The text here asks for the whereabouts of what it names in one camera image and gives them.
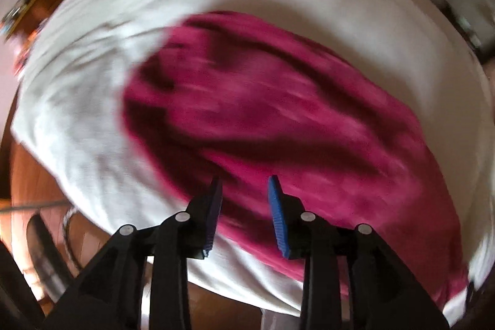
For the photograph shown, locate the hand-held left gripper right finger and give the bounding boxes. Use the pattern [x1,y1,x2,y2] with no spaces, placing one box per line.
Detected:
[268,174,451,330]

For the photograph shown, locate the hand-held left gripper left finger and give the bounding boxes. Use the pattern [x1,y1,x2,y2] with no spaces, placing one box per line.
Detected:
[42,175,224,330]

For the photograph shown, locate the red fleece pants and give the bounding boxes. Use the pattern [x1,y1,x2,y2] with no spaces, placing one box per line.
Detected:
[122,10,470,309]

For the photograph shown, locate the dark round object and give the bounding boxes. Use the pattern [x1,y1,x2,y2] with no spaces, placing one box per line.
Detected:
[26,210,76,302]

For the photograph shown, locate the white bed blanket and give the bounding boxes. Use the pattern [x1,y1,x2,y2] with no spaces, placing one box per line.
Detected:
[11,0,490,319]

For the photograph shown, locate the white cable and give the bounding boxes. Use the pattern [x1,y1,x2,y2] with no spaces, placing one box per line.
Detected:
[61,205,85,271]

